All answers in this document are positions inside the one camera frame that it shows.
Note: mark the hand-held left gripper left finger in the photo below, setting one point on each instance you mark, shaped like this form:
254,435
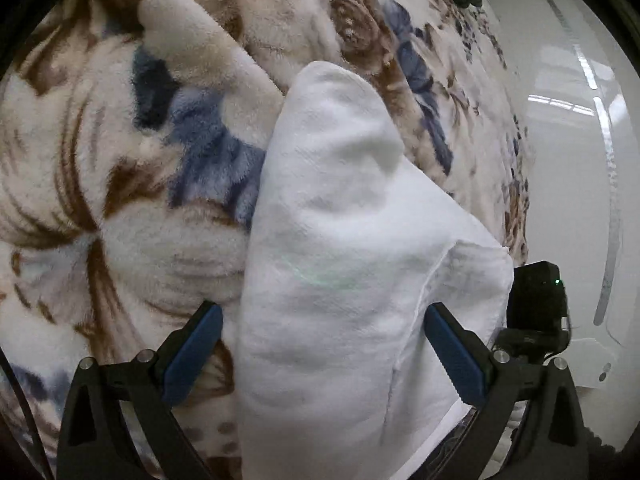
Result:
196,350

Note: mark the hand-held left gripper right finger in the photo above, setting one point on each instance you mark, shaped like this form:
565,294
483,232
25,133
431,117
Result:
452,350

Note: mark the white towel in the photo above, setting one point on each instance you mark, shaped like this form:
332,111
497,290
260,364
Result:
340,240

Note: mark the glossy white wardrobe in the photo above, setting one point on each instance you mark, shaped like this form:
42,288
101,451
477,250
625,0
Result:
565,160

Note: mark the floral fleece blanket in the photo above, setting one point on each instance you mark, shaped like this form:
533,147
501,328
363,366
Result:
125,170

